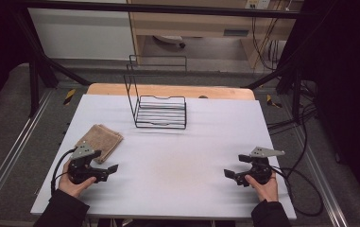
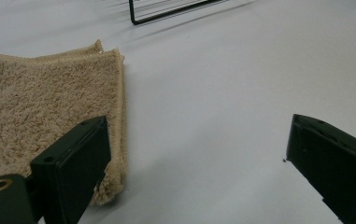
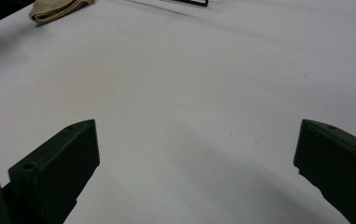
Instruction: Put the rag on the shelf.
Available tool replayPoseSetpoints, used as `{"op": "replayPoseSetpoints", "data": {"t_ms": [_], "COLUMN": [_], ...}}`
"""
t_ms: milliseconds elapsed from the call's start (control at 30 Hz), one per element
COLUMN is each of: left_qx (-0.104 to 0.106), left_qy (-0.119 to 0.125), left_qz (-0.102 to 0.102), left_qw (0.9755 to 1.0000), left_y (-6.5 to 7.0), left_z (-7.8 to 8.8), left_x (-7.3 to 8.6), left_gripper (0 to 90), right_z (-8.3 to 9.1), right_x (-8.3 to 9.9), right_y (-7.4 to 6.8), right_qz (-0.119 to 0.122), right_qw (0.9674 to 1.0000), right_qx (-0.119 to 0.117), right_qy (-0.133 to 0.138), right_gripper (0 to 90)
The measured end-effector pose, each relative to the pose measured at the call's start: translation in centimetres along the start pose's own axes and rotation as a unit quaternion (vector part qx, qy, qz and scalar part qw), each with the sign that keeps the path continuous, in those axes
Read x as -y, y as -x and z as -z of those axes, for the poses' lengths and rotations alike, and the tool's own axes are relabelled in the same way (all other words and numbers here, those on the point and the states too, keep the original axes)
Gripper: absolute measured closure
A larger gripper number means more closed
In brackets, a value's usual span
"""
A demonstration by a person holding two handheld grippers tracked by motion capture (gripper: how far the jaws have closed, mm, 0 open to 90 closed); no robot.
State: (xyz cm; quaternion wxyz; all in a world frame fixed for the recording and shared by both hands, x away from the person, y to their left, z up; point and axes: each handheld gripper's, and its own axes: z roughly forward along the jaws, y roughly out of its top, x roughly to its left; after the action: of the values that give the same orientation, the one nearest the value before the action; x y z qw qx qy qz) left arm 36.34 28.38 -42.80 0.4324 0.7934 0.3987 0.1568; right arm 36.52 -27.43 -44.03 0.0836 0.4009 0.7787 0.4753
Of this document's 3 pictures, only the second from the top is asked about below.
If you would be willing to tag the beige towel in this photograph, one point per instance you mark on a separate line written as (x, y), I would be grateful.
(45, 99)

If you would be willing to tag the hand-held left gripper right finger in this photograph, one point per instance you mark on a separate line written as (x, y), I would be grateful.
(337, 161)

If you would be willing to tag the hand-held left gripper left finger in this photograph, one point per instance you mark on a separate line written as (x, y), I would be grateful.
(69, 165)

